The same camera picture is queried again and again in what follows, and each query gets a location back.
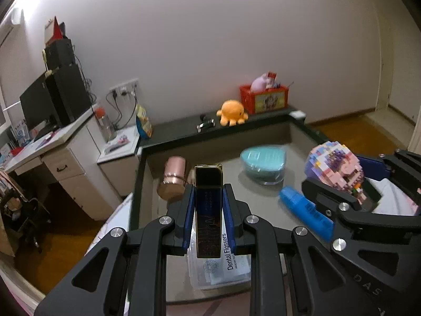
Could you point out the pink plush toy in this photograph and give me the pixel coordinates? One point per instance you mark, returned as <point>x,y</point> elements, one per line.
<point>259,82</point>

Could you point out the red toy crate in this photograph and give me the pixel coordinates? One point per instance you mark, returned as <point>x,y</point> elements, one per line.
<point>266,100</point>

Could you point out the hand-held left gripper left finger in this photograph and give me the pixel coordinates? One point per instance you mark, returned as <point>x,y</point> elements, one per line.
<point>188,217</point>

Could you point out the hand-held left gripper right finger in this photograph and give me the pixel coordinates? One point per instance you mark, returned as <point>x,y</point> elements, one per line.
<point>230,217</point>

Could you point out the white desk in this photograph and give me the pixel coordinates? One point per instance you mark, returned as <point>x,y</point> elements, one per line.
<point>79,177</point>

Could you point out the dental flosser packet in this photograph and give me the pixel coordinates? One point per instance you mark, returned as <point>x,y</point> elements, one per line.
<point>236,270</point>

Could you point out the black speaker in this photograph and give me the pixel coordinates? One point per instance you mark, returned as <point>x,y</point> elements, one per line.
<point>59,52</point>

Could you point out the black monitor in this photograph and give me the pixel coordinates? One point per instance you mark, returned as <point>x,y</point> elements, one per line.
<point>36,105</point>

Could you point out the dark low cabinet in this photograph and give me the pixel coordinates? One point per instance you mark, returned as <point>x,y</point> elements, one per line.
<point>184,129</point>

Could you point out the black chair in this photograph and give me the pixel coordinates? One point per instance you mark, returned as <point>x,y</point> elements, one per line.
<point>29,217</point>

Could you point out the white wall power outlet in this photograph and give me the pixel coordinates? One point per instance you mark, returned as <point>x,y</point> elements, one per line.
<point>125,87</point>

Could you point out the red desk calendar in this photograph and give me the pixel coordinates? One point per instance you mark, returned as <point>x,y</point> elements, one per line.
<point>49,33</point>

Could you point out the orange octopus plush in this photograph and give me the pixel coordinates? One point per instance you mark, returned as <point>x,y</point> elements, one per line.
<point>232,110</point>

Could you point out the black silver clip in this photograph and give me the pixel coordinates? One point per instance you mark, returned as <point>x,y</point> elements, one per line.
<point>205,125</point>

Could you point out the yellow blue snack bag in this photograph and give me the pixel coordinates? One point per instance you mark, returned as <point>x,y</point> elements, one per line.
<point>144,121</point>

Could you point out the orange-capped water bottle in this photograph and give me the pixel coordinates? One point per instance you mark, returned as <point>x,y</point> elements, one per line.
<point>104,125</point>

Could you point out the black gold lighter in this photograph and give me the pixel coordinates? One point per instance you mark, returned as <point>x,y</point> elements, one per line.
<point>207,204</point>

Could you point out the teal heart-shaped box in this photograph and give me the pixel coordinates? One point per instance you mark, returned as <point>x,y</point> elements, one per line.
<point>261,161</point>

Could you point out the blue highlighter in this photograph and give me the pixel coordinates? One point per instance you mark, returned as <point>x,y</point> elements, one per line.
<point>296,204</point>

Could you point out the rose gold jar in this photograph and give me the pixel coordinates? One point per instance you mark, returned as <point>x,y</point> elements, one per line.
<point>172,174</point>

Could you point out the white side table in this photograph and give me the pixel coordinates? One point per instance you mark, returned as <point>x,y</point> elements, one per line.
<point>118,177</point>

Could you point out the pink building brick figure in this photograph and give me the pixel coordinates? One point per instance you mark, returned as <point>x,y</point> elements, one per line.
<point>329,161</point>

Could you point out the pink packet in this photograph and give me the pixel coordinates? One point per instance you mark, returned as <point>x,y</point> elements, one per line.
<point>118,141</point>

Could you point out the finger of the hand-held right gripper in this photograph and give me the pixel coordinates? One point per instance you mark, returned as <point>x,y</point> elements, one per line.
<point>324,197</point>
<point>375,168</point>

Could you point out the white door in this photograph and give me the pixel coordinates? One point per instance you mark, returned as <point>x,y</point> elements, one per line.
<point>383,72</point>

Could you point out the black computer tower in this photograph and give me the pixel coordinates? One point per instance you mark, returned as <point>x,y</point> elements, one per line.
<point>69,95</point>

